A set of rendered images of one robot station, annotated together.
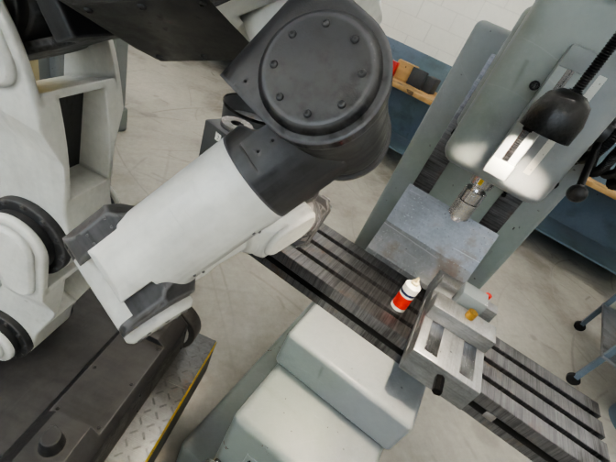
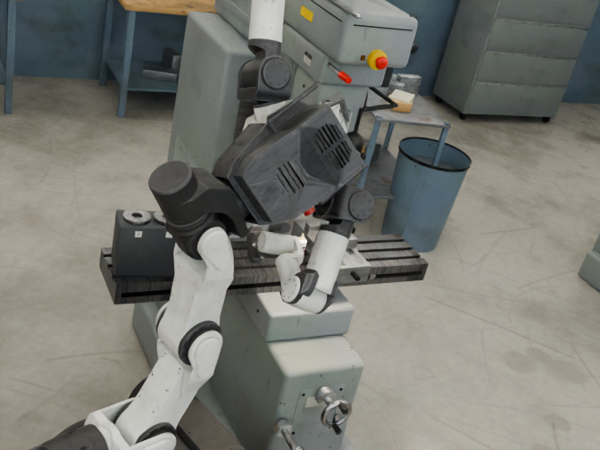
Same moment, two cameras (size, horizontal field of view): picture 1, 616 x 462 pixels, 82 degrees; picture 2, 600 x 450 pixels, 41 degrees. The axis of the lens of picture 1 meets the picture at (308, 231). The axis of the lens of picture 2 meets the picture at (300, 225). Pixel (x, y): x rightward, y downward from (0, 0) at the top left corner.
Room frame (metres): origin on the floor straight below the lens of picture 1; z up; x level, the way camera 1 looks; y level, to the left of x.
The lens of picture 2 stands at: (-0.98, 1.63, 2.40)
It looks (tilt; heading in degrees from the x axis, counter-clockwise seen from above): 28 degrees down; 312
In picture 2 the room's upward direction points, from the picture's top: 13 degrees clockwise
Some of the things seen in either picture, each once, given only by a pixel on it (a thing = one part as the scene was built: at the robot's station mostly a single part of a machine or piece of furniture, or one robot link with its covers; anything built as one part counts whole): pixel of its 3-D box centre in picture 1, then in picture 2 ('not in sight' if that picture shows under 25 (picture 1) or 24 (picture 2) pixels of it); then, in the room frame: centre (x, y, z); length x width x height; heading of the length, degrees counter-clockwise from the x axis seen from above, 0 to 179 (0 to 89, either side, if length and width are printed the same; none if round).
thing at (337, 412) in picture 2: not in sight; (331, 406); (0.28, -0.14, 0.61); 0.16 x 0.12 x 0.12; 163
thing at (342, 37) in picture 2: not in sight; (344, 18); (0.77, -0.30, 1.81); 0.47 x 0.26 x 0.16; 163
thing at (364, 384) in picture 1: (373, 330); (284, 286); (0.75, -0.29, 0.77); 0.50 x 0.35 x 0.12; 163
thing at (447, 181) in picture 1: (423, 244); (229, 205); (1.34, -0.48, 0.78); 0.50 x 0.47 x 1.56; 163
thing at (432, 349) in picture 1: (454, 324); (330, 245); (0.68, -0.42, 0.97); 0.35 x 0.15 x 0.11; 165
